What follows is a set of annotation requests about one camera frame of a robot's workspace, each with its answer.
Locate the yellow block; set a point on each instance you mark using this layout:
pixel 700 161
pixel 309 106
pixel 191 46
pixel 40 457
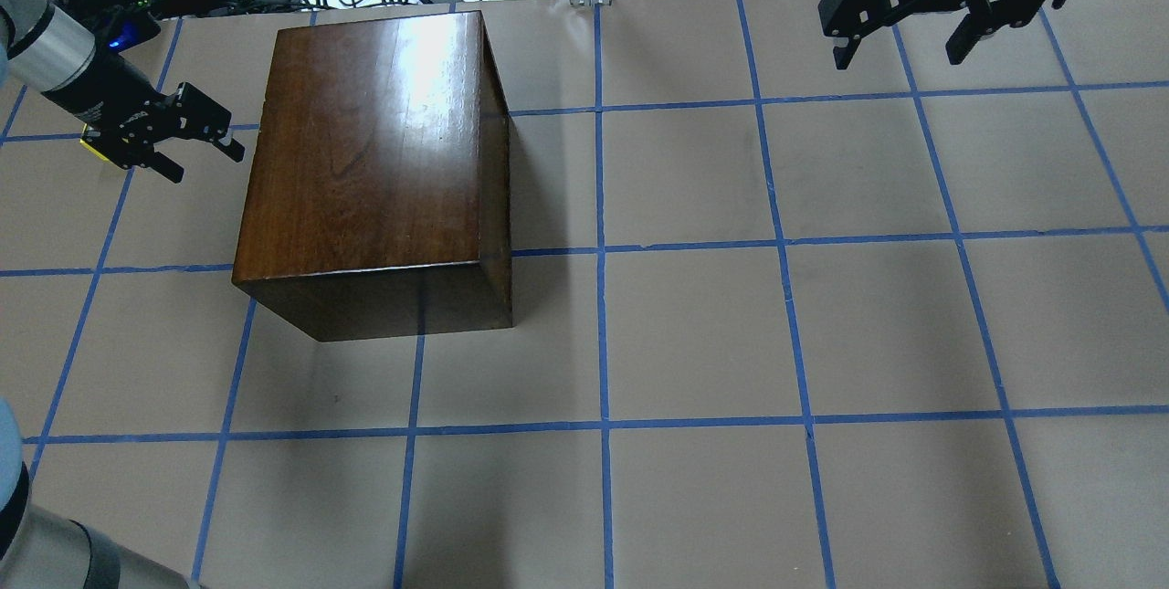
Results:
pixel 108 147

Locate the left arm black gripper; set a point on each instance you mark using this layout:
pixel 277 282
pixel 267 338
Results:
pixel 94 89

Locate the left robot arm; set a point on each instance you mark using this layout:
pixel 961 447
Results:
pixel 124 116

